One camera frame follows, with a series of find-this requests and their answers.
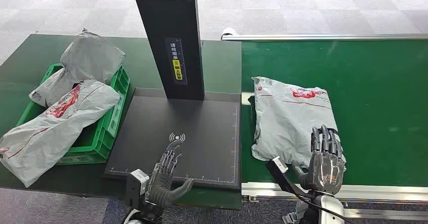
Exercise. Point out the plain grey crumpled package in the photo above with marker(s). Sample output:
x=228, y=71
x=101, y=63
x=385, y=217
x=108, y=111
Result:
x=90, y=58

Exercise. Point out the grey package with black logo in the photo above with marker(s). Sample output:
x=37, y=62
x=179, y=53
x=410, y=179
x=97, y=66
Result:
x=287, y=122

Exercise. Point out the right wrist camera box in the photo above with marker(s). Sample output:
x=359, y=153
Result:
x=279, y=174

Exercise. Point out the wide silver conveyor rail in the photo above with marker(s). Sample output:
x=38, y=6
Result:
x=384, y=193

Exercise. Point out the green conveyor belt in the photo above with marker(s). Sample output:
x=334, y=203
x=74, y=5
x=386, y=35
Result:
x=367, y=98

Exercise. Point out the white conveyor roller end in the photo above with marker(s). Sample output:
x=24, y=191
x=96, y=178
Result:
x=229, y=32

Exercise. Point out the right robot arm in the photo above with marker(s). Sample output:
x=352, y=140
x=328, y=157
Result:
x=331, y=209

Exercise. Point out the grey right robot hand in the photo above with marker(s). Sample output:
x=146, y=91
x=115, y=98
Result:
x=326, y=172

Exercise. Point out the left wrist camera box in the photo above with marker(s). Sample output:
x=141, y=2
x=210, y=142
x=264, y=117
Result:
x=135, y=185

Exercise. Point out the thin silver conveyor rail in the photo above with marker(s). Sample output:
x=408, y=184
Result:
x=317, y=37

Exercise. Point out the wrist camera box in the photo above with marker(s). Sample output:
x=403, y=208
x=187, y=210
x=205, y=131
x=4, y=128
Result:
x=135, y=185
x=279, y=174

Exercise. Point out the black inbound scanner machine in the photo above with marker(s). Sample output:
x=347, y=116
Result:
x=200, y=132

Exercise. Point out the yellow sticker on scanner column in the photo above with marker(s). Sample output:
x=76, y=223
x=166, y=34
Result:
x=177, y=69

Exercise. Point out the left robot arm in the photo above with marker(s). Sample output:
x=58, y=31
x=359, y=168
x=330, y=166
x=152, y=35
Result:
x=150, y=215

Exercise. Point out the silver conveyor support bracket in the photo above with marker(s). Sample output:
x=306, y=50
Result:
x=296, y=214

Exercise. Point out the green plastic crate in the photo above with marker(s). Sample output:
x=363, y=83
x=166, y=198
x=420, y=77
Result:
x=115, y=112

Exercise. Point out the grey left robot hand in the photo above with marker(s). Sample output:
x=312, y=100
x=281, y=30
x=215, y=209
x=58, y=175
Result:
x=160, y=189

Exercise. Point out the long grey red-printed package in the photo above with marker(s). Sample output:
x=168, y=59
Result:
x=50, y=132

